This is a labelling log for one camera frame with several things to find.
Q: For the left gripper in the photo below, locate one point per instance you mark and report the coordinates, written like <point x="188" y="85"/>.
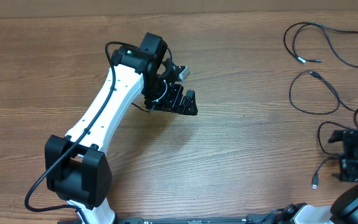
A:
<point x="172" y="104"/>

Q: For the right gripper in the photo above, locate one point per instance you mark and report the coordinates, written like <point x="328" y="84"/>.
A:
<point x="350" y="155"/>

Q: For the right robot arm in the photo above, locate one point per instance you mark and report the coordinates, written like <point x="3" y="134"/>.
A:
<point x="345" y="208"/>

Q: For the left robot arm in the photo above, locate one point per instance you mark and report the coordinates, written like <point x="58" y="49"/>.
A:
<point x="76" y="165"/>

